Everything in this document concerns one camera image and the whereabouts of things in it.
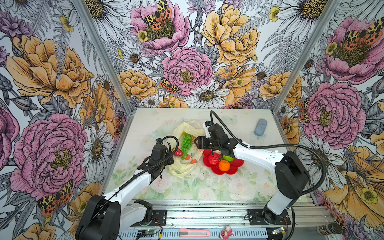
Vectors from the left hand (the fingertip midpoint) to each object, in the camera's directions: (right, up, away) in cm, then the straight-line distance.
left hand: (169, 158), depth 88 cm
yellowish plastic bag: (+9, -5, -4) cm, 11 cm away
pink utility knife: (+11, -30, -18) cm, 37 cm away
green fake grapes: (+10, +7, +8) cm, 14 cm away
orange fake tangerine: (+32, -4, -1) cm, 32 cm away
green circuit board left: (-6, -31, -17) cm, 36 cm away
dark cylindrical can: (+73, -25, -24) cm, 80 cm away
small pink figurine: (+30, -29, -20) cm, 46 cm away
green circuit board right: (+55, -30, -17) cm, 65 cm away
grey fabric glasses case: (+62, +18, +20) cm, 67 cm away
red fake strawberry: (+5, +2, +6) cm, 8 cm away
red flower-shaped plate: (+39, -5, +3) cm, 40 cm away
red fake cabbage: (+26, -1, 0) cm, 26 cm away
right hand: (+17, +8, -2) cm, 19 cm away
